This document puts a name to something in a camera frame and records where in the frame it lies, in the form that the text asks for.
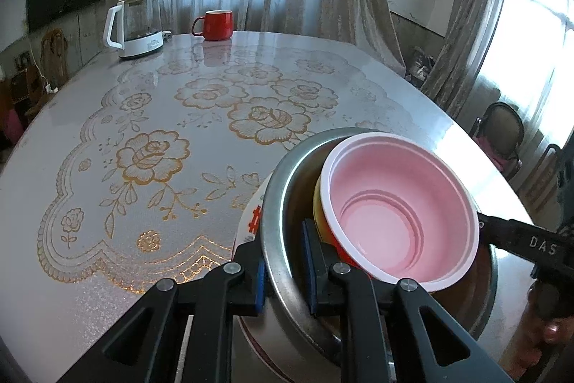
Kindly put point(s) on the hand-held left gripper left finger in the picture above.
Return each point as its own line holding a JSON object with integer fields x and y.
{"x": 259, "y": 284}

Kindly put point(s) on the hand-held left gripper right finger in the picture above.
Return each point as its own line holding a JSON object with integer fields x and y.
{"x": 309, "y": 271}

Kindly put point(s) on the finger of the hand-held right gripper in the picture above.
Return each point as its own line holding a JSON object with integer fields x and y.
{"x": 515, "y": 232}

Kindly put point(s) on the large purple floral rim plate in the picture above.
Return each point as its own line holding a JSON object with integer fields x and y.
{"x": 251, "y": 338}

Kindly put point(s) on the yellow plastic bowl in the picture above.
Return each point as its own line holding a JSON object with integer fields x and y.
{"x": 320, "y": 212}

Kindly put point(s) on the white blue red print plate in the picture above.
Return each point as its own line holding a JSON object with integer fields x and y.
{"x": 251, "y": 221}

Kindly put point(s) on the stainless steel bowl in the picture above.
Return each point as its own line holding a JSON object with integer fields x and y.
{"x": 287, "y": 203}

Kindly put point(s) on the red plastic bowl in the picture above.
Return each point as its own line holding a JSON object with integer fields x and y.
{"x": 394, "y": 194}

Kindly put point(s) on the person's right hand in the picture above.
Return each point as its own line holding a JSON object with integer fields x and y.
{"x": 551, "y": 333}

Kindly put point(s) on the dark round-back chair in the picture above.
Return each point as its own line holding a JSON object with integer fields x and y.
{"x": 502, "y": 131}
{"x": 549, "y": 163}

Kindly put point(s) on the dark clutter pile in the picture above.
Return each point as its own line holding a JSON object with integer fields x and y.
{"x": 421, "y": 66}

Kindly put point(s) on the narrow beige window curtain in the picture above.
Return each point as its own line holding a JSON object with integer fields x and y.
{"x": 471, "y": 28}

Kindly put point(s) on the red mug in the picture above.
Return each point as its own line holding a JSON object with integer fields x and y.
{"x": 217, "y": 26}

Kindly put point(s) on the white electric kettle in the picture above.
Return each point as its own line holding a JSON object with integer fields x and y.
{"x": 139, "y": 28}

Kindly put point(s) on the carved wooden chair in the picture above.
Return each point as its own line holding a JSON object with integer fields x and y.
{"x": 54, "y": 55}

